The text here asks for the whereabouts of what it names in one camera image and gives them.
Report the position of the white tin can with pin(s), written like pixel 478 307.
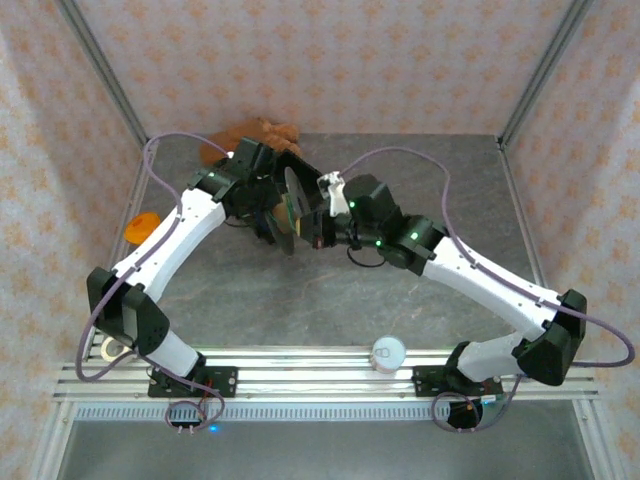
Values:
pixel 387 352

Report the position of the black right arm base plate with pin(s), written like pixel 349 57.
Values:
pixel 425 380

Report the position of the orange lidded plastic cup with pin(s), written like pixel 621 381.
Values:
pixel 142 227

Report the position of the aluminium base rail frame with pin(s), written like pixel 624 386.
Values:
pixel 310 375

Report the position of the white tape roll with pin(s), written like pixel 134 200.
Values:
pixel 107 350

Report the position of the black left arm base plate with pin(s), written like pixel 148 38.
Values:
pixel 222 380

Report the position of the brown plush toy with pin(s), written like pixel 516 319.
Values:
pixel 225 142

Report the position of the aluminium table edge rail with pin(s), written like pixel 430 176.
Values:
pixel 512 175
pixel 136 190

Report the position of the aluminium frame post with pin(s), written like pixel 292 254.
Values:
pixel 549 65
pixel 102 65

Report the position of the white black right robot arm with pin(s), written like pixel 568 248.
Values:
pixel 490 285

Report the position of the black plastic bin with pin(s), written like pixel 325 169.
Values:
pixel 295 160

